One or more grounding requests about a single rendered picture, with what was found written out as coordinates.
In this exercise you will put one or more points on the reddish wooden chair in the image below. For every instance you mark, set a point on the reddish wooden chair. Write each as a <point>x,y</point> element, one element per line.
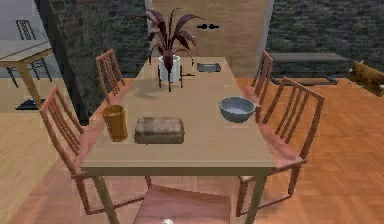
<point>263,76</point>
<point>110,75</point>
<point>63,130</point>
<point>290,116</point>
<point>183,206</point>

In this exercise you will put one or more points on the light wooden dining table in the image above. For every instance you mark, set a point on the light wooden dining table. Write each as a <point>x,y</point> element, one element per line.
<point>206,146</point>

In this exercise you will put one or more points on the purple plant in white pot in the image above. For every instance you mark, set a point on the purple plant in white pot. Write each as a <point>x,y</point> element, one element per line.
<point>169,50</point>

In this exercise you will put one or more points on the light wooden side table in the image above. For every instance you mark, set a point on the light wooden side table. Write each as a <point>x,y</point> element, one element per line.
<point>23,55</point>

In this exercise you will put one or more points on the dark low bench table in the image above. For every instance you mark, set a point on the dark low bench table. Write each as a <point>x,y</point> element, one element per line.
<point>308,57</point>

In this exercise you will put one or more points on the wooden room door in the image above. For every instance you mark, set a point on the wooden room door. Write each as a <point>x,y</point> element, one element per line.
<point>233,36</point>

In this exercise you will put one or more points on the brown bread loaf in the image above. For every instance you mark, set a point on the brown bread loaf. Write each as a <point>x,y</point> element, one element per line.
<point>159,130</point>

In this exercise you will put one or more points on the grey flat tray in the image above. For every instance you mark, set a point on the grey flat tray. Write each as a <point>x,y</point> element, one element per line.
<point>208,67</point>

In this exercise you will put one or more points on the blue-grey bowl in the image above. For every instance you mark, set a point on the blue-grey bowl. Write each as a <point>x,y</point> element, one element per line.
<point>237,109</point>

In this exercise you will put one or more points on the brown wooden log shape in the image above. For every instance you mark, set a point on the brown wooden log shape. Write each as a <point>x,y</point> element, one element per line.
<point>366,76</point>

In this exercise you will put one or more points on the black floor mat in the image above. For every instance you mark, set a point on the black floor mat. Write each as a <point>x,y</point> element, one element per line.
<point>30,104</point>

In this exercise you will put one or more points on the orange-brown cup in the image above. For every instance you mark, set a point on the orange-brown cup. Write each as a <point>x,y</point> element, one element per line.
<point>115,122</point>

